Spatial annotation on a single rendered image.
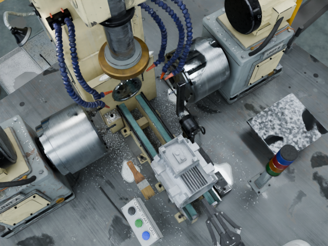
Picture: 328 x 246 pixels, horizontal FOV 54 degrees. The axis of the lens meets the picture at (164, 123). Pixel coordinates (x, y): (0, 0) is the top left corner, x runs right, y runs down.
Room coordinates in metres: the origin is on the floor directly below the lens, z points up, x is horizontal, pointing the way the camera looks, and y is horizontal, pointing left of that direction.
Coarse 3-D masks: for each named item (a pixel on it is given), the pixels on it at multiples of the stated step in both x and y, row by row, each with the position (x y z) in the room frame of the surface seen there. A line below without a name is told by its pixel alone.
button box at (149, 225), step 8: (136, 200) 0.25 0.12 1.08; (136, 208) 0.22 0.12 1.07; (144, 208) 0.22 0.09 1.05; (128, 216) 0.20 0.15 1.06; (136, 216) 0.19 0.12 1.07; (144, 216) 0.19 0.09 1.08; (144, 224) 0.17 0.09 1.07; (152, 224) 0.17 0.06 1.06; (136, 232) 0.14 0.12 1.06; (152, 232) 0.14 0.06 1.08; (160, 232) 0.14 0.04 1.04; (144, 240) 0.11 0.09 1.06; (152, 240) 0.11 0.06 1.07
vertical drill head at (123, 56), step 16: (112, 0) 0.67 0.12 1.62; (112, 16) 0.67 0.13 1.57; (112, 32) 0.67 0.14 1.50; (128, 32) 0.68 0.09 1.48; (112, 48) 0.67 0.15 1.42; (128, 48) 0.67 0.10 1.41; (144, 48) 0.73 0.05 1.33; (112, 64) 0.66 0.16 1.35; (128, 64) 0.65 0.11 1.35; (144, 64) 0.66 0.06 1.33
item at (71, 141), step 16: (64, 112) 0.59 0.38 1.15; (80, 112) 0.58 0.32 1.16; (48, 128) 0.52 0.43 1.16; (64, 128) 0.51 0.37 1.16; (80, 128) 0.51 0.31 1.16; (48, 144) 0.46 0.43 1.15; (64, 144) 0.45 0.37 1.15; (80, 144) 0.46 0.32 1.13; (96, 144) 0.47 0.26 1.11; (64, 160) 0.41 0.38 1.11; (80, 160) 0.41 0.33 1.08
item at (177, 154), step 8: (168, 144) 0.44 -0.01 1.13; (176, 144) 0.44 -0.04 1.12; (184, 144) 0.44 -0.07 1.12; (160, 152) 0.41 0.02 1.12; (168, 152) 0.41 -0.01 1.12; (176, 152) 0.40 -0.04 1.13; (184, 152) 0.41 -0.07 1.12; (192, 152) 0.40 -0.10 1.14; (168, 160) 0.38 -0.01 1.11; (176, 160) 0.38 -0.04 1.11; (184, 160) 0.38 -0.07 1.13; (192, 160) 0.37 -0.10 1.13; (168, 168) 0.36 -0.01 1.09; (176, 168) 0.34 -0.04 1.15; (184, 168) 0.34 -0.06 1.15; (176, 176) 0.32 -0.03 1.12
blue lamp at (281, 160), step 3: (279, 150) 0.37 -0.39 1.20; (279, 153) 0.36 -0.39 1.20; (276, 156) 0.36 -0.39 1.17; (279, 156) 0.35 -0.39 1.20; (279, 159) 0.34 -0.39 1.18; (282, 159) 0.33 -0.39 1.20; (279, 162) 0.34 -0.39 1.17; (282, 162) 0.33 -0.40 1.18; (285, 162) 0.33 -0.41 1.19; (288, 162) 0.32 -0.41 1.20; (291, 162) 0.32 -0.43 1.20
